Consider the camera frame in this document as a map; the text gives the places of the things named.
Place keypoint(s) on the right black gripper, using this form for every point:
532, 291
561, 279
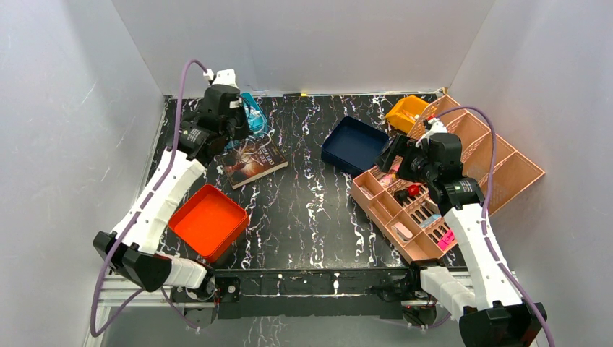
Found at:
403, 146

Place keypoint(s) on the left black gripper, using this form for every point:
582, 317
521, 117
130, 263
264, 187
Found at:
238, 121

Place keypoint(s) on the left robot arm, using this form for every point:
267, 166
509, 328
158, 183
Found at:
131, 248

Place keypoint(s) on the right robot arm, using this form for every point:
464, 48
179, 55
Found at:
497, 311

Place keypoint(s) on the teal plastic bin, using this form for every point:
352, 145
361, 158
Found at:
257, 120

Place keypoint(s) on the red black small tool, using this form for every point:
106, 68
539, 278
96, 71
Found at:
407, 195

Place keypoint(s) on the paperback book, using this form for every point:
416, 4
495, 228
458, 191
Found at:
256, 160

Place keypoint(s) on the pink desk organizer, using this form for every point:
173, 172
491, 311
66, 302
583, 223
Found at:
415, 229

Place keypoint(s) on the yellow plastic bin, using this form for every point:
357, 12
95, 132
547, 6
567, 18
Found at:
405, 112

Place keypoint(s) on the dark blue plastic bin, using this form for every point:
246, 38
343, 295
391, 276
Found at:
353, 146

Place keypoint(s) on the pink eraser block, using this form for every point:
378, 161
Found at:
446, 241

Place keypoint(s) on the orange plastic bin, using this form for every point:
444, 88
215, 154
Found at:
209, 222

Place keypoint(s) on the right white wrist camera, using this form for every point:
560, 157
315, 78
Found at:
433, 126

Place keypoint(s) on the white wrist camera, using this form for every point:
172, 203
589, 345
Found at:
433, 126
221, 77

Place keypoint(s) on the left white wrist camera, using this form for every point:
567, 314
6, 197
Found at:
221, 77

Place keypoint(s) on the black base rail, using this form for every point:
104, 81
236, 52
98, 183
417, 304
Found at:
387, 293

